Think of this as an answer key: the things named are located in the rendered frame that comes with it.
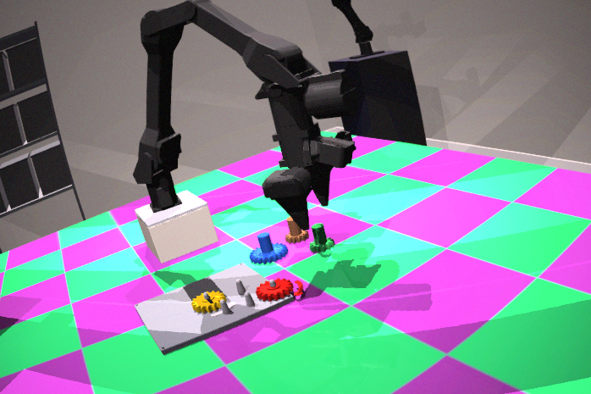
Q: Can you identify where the yellow gear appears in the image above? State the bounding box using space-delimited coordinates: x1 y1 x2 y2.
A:
191 291 227 314

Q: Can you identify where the red gear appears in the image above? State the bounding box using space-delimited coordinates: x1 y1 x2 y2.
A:
256 278 293 302

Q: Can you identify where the blue gear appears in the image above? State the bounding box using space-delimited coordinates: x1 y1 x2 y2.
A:
250 232 288 264

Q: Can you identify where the red curved arrow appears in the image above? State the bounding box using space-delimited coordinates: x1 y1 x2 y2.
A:
294 281 303 296

